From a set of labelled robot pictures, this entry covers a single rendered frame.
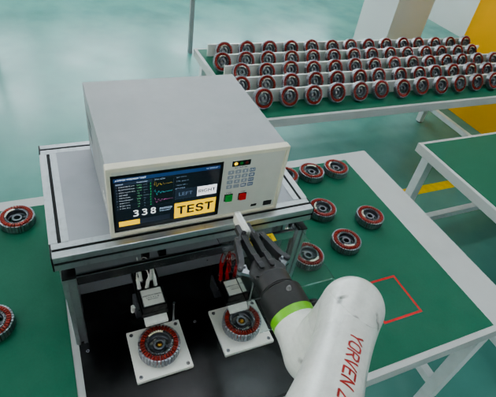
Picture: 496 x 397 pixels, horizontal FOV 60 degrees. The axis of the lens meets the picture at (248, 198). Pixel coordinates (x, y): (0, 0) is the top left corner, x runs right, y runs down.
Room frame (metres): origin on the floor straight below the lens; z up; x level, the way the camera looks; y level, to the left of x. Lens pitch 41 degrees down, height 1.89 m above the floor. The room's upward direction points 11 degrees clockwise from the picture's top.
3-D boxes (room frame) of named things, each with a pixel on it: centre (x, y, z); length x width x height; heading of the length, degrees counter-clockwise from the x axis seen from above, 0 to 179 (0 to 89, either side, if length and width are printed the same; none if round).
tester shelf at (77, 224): (0.94, 0.22, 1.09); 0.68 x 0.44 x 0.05; 120
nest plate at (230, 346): (0.72, -0.05, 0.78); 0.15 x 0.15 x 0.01; 30
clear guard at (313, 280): (0.76, -0.09, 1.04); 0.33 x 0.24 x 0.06; 30
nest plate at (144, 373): (0.60, 0.16, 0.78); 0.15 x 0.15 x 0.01; 30
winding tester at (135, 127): (0.95, 0.21, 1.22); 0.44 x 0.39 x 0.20; 120
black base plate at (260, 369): (0.68, 0.07, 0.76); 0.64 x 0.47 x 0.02; 120
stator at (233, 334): (0.72, -0.05, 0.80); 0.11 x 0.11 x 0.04
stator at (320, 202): (1.32, -0.30, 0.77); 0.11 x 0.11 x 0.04
